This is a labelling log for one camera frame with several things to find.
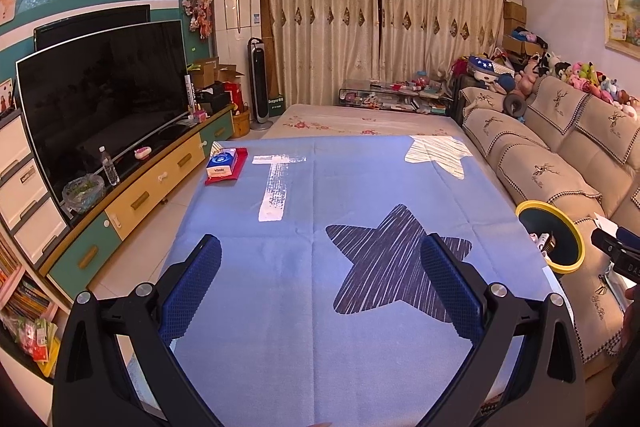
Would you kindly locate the open cardboard box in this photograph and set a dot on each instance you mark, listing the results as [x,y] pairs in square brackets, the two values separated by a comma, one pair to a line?
[229,73]
[206,71]

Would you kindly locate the white paper sheet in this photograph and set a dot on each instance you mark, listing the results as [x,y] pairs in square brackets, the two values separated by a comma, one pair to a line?
[606,223]

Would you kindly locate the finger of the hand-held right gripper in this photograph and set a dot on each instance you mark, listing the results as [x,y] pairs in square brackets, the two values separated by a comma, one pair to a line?
[607,243]
[630,237]

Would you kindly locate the black tower fan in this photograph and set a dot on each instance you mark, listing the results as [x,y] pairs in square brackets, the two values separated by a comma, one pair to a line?
[258,82]

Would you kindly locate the yellow rimmed trash bin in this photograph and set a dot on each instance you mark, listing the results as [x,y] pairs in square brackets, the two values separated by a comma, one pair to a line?
[537,219]

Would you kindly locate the tall white narrow box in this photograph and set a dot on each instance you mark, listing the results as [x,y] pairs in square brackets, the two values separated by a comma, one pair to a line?
[189,92]

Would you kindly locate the white standing air conditioner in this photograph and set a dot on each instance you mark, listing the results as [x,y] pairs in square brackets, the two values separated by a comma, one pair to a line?
[235,7]

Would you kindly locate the small pink white object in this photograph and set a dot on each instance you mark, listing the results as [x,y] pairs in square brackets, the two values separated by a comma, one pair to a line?
[142,153]

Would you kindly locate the beige embroidered curtain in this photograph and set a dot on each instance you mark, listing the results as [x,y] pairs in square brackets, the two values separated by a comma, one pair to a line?
[440,7]
[320,17]

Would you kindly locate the clear bag with greens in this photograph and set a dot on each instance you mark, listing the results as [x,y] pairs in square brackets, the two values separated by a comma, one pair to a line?
[82,194]

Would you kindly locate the stacked cardboard boxes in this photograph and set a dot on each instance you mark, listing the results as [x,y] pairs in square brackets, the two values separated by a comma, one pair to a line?
[515,14]

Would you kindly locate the pink floral wall poster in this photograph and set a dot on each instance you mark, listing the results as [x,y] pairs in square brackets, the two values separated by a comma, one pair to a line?
[7,2]

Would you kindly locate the large curved television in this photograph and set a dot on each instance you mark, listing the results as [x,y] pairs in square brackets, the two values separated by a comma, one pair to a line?
[100,97]

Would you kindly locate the pile of plush toys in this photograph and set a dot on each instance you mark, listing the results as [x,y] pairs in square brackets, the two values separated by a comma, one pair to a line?
[590,79]

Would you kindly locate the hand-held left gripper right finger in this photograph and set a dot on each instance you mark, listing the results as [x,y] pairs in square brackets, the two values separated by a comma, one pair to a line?
[450,292]

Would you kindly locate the small pink box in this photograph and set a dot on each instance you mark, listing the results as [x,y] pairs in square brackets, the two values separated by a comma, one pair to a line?
[200,116]

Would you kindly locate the black suitcase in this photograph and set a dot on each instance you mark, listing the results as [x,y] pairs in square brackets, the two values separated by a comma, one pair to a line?
[459,99]

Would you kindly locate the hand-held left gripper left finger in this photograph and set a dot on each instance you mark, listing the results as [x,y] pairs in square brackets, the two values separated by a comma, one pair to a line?
[192,292]

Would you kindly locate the floral beige mattress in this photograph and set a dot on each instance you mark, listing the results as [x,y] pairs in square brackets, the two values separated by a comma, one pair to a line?
[360,124]

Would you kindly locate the pile of colourful packets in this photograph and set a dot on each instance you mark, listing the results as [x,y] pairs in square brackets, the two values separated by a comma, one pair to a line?
[30,342]

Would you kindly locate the red gift bag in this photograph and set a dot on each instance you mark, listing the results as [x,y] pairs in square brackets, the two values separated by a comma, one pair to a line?
[234,97]

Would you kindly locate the grey neck pillow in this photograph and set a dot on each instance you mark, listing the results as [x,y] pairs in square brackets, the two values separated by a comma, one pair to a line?
[512,104]

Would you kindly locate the bookshelf with books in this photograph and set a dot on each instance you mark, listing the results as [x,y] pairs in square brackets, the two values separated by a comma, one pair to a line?
[25,292]

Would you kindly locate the blue tissue pack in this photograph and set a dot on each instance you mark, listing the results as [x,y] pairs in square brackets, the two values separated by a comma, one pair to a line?
[221,164]

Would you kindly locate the pile of clothes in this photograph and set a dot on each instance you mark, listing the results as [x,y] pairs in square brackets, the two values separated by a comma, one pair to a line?
[522,42]

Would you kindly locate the blue star tablecloth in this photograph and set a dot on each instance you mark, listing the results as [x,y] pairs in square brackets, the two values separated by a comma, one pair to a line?
[300,207]

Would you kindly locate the clear water bottle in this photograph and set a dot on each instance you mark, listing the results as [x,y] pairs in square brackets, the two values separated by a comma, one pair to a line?
[110,167]

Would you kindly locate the blue star plush shoe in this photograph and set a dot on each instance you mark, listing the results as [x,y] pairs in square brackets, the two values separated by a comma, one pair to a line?
[487,67]

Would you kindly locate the hanging flower decoration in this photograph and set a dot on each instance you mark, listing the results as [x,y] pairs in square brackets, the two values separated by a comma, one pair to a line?
[198,9]

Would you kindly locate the white drawer unit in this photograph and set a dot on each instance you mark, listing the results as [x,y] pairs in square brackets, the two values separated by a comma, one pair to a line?
[20,187]

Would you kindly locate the dark green box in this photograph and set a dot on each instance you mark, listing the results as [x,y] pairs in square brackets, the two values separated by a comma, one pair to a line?
[275,106]

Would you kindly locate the flat black television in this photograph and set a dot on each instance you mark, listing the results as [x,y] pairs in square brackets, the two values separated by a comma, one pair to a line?
[90,22]

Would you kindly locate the cluttered glass coffee table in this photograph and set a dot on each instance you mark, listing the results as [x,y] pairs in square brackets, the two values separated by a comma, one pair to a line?
[395,97]

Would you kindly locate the photo frame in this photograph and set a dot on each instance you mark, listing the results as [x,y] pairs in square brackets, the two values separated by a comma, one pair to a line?
[6,99]

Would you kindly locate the green yellow television cabinet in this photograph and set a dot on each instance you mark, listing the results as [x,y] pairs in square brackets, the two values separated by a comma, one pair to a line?
[150,187]

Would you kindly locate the beige sofa with covers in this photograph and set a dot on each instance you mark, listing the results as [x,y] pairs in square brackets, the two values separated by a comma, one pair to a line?
[550,167]

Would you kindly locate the black box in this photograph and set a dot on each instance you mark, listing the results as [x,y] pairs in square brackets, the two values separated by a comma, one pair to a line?
[210,97]

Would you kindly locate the person's right hand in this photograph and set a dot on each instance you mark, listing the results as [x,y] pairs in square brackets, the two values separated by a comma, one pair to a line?
[632,314]

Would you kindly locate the wooden bucket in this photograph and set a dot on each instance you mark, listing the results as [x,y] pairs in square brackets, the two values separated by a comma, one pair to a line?
[240,123]

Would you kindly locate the framed landscape painting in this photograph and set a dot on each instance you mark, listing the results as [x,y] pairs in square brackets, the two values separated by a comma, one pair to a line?
[620,12]

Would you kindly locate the clear plastic bag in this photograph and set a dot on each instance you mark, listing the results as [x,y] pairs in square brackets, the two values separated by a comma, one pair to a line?
[614,287]

